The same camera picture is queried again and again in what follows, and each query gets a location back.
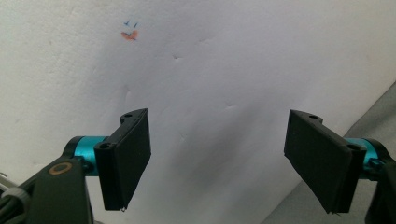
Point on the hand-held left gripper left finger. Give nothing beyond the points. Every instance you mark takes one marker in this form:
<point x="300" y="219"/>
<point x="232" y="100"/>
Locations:
<point x="124" y="158"/>

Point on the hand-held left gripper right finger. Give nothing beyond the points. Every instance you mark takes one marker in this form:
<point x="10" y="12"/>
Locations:
<point x="323" y="158"/>

